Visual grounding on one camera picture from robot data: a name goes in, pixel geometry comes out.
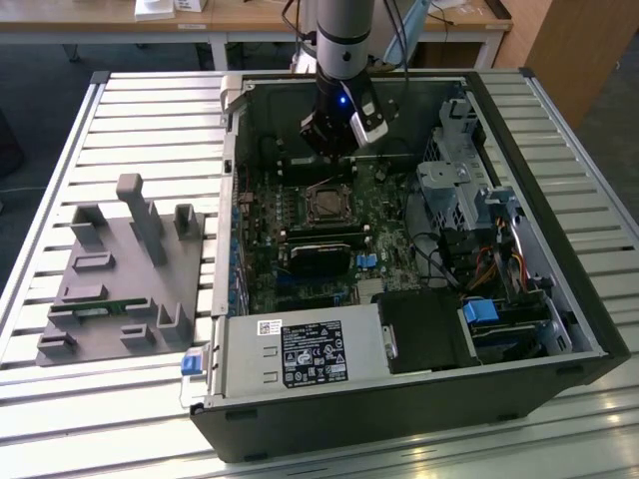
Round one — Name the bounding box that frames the silver CPU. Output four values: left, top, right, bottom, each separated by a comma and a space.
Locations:
319, 192, 346, 215

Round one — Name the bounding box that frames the black RAM slot bank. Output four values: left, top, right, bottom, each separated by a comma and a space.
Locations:
285, 225, 368, 246
279, 155, 356, 186

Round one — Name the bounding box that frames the CPU socket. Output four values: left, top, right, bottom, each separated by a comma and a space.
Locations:
303, 183, 360, 227

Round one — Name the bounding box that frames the silver drive cage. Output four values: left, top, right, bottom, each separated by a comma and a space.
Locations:
414, 97, 525, 236

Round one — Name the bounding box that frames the black graphics card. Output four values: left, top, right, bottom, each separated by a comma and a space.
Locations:
287, 241, 353, 278

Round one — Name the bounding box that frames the wooden desk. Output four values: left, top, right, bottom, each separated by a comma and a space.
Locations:
0, 0, 515, 71

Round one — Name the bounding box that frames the green motherboard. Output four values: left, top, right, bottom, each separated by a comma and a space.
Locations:
234, 159, 435, 318

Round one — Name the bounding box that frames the silver chipset heatsink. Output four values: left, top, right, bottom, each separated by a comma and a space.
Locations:
358, 278, 388, 303

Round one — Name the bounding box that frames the blue disk carrier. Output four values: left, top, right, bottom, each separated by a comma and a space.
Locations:
461, 297, 500, 329

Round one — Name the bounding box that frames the silver power supply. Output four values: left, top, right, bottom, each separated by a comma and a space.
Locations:
212, 303, 400, 400

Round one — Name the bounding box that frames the grey parts rack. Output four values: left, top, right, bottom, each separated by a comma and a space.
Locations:
34, 172, 209, 369

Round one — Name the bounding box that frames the wooden cabinet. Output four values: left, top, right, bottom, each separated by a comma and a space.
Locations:
491, 0, 639, 131

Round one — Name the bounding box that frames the blue case latch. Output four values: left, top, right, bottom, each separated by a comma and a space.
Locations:
180, 348, 210, 378

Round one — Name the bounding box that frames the green RAM stick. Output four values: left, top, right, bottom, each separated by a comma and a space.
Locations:
49, 297, 151, 318

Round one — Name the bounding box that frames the black PC case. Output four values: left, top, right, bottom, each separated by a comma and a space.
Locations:
188, 67, 631, 463

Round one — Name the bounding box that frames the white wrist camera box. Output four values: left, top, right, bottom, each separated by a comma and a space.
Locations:
348, 82, 400, 149

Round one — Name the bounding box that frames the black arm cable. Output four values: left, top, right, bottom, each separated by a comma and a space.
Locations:
381, 0, 411, 89

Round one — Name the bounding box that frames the grey case handle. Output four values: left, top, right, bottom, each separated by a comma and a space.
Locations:
218, 74, 251, 115

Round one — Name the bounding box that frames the black plastic wire holder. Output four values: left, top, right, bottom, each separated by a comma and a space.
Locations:
438, 227, 500, 290

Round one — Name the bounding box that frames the yellow black wire bundle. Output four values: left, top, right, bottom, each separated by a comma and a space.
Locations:
466, 246, 500, 293

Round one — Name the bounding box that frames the coloured wire bundle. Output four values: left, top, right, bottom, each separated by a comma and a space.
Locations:
506, 248, 531, 283

